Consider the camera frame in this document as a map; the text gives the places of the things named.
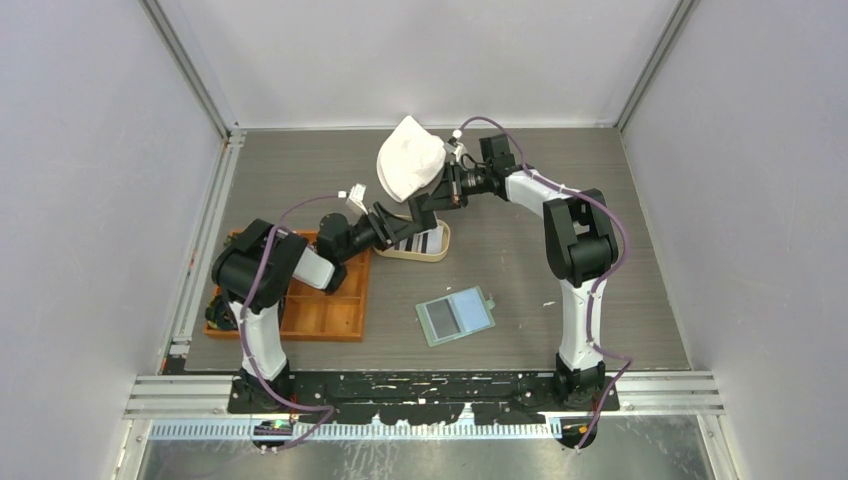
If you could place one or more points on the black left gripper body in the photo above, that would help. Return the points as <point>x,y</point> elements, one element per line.
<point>380,231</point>

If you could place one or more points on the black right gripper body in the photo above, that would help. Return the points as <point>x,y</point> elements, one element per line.
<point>454,176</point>

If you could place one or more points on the beige oval card tray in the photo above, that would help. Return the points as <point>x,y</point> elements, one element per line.
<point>429,246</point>

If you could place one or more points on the dark grey credit card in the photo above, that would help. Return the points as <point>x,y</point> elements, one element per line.
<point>442,319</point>

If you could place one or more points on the green card holder wallet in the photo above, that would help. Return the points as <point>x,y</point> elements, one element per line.
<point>473,311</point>

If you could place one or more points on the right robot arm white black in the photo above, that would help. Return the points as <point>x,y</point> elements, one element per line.
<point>580,246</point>

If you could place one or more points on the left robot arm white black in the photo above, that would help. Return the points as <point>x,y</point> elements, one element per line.
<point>266,369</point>

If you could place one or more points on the white folded cloth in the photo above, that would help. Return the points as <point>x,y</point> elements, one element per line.
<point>409,160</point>

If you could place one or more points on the orange compartment organizer tray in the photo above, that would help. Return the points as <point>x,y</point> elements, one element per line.
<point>324,305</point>

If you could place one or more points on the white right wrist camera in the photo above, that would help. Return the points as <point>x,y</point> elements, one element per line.
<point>455,147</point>

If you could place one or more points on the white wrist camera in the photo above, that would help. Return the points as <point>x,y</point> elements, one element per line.
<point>455,147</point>
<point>354,199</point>

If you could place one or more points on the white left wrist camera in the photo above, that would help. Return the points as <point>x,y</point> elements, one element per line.
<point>354,199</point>

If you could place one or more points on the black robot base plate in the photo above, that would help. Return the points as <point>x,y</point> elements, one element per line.
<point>428,398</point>

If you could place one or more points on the aluminium frame rail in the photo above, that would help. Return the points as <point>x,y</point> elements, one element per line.
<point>661,392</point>

